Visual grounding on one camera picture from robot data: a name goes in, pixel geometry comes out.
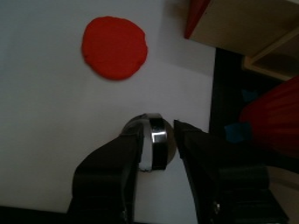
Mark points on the flat red dough disc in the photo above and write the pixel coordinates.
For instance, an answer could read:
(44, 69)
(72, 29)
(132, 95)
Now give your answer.
(115, 48)

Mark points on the wooden drawer cabinet red front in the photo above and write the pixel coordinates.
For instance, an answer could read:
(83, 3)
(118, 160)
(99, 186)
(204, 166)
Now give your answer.
(248, 32)

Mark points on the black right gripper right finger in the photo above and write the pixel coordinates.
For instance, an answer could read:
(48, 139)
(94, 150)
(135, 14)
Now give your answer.
(226, 180)

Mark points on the blue tape piece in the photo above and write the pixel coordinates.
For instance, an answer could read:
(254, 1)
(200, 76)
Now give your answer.
(248, 95)
(238, 132)

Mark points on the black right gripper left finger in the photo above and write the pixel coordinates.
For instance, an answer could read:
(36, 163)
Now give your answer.
(104, 175)

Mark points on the round metal dough cutter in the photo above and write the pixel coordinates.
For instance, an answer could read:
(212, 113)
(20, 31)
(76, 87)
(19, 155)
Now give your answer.
(158, 140)

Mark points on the red ribbed bowl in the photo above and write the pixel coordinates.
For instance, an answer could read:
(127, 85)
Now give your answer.
(274, 119)

